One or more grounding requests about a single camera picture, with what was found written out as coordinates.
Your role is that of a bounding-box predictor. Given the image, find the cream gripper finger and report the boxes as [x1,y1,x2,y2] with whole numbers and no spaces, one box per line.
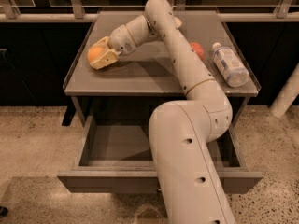
[93,36,110,49]
[89,49,119,70]

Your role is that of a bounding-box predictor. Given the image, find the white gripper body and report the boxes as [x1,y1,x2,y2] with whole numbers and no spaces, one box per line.
[109,25,136,55]

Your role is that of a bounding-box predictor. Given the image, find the orange fruit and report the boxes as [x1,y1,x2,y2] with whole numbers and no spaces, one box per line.
[88,47,103,63]

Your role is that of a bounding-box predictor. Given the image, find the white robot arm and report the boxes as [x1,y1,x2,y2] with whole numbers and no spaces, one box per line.
[88,0,236,224]

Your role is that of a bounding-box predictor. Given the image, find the open grey top drawer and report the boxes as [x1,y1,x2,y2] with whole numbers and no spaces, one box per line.
[57,117,263,194]

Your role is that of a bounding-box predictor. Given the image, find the grey cabinet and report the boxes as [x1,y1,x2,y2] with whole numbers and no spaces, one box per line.
[64,11,261,121]

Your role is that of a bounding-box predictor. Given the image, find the white paper bowl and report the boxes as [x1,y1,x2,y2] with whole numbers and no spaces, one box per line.
[174,17,182,28]

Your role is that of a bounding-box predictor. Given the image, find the red apple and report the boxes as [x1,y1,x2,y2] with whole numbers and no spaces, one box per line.
[190,42,205,60]

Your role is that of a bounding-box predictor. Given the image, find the metal window railing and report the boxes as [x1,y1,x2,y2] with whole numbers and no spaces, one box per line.
[0,0,299,22]

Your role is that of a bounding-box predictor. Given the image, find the clear plastic water bottle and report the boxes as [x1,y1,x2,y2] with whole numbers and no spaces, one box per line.
[212,43,249,88]

